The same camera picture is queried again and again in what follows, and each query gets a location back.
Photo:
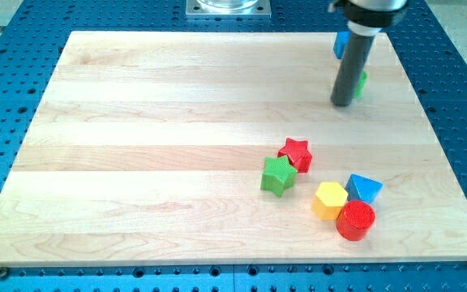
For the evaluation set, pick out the green star block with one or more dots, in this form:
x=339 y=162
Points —
x=278 y=175

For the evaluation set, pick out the red star block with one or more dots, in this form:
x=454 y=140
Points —
x=298 y=153

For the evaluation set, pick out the blue triangle block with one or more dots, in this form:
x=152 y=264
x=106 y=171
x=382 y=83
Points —
x=362 y=188

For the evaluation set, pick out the wooden board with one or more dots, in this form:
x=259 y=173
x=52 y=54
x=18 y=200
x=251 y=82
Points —
x=147 y=148

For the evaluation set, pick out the yellow hexagon block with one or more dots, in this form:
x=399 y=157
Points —
x=329 y=200

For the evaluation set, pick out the red cylinder block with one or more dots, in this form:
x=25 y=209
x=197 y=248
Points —
x=355 y=220

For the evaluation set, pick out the green block behind rod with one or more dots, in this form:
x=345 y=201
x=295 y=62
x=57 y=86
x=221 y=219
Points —
x=360 y=85

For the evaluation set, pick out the blue cube block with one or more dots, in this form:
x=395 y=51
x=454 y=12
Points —
x=340 y=43

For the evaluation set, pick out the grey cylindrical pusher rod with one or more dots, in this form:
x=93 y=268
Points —
x=350 y=69

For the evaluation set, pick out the left board clamp screw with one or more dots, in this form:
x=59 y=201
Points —
x=4 y=273

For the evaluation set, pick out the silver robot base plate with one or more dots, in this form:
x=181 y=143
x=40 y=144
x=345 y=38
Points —
x=222 y=8

